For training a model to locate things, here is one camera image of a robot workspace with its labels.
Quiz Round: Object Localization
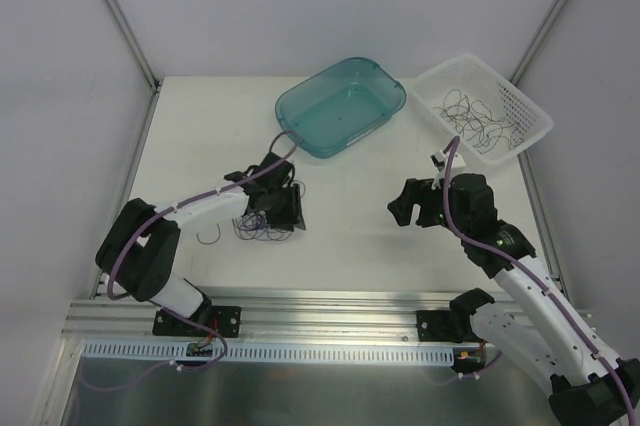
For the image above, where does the teal transparent plastic tub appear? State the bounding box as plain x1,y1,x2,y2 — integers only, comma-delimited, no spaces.
274,57,407,159

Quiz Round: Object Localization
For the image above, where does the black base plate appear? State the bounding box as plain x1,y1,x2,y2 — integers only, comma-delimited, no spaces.
416,310,483,344
152,305,242,338

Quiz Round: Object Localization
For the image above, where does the white slotted cable duct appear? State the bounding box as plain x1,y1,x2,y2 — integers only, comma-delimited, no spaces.
82,340,454,367

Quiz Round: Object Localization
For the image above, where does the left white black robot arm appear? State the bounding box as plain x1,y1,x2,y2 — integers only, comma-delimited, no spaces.
95,152,305,336

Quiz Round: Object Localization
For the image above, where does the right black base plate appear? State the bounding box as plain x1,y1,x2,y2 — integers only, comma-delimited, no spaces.
416,310,483,344

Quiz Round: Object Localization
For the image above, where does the aluminium mounting rail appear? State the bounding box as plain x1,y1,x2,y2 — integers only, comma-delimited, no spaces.
61,287,458,345

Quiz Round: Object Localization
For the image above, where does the right aluminium frame post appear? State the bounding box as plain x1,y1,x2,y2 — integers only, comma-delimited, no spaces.
510,0,571,86

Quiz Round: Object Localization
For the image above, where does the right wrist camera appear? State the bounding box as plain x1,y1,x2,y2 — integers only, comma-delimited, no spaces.
430,150,466,185

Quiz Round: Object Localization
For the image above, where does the aluminium frame post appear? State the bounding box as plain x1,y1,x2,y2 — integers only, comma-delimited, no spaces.
74,0,161,93
510,0,571,86

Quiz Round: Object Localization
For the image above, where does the white perforated plastic basket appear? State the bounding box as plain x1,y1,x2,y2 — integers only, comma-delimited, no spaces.
408,54,554,167

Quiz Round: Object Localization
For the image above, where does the thin cable bundle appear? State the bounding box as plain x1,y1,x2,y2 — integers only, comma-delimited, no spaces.
195,178,309,246

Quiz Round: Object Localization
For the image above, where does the left aluminium frame post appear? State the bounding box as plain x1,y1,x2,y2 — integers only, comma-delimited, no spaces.
74,0,161,93

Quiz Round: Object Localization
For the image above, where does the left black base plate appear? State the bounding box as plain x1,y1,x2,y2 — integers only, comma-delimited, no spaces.
152,305,242,338

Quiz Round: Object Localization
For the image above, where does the pile of cables in basket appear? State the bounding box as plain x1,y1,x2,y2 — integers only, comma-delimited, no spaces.
431,88,526,155

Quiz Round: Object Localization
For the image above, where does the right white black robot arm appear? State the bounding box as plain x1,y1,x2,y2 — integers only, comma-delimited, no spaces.
387,174,639,425

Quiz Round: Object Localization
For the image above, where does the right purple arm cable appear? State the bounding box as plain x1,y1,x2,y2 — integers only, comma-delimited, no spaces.
442,135,636,426

